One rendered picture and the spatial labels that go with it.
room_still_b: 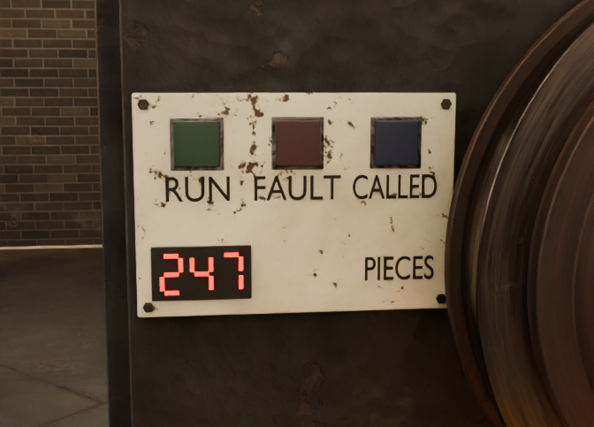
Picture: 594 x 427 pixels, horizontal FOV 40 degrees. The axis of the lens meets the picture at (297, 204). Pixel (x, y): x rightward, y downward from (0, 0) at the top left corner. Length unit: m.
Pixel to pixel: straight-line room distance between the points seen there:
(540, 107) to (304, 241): 0.22
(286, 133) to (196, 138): 0.07
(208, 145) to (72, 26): 6.08
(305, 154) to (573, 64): 0.22
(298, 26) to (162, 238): 0.20
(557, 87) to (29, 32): 6.31
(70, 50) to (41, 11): 0.36
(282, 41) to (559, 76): 0.23
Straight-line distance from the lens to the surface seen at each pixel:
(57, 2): 6.74
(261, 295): 0.67
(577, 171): 0.56
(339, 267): 0.67
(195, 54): 0.67
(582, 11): 0.65
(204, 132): 0.65
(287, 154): 0.65
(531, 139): 0.56
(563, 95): 0.57
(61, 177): 6.74
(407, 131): 0.67
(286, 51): 0.67
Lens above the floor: 1.24
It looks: 8 degrees down
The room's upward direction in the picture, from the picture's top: straight up
